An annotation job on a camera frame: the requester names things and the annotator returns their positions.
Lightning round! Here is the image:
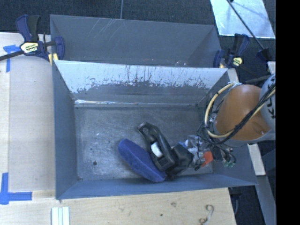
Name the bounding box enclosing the black tape dispenser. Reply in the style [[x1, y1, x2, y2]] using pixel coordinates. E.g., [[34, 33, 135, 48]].
[[137, 121, 195, 180]]

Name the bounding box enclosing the blue sponge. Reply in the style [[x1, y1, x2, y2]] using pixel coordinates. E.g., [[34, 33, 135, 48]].
[[118, 138, 167, 183]]

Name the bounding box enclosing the black cylinder on white bracket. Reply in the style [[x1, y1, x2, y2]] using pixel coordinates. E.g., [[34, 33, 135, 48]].
[[211, 147, 223, 161]]

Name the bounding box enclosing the pale wood board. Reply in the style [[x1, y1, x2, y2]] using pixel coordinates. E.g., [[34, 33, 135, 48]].
[[8, 54, 57, 193]]

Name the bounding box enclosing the grey metal bin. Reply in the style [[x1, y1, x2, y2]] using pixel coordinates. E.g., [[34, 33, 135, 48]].
[[49, 14, 259, 200]]

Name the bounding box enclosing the small red block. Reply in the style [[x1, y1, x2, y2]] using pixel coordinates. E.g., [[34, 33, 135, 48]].
[[201, 151, 214, 167]]

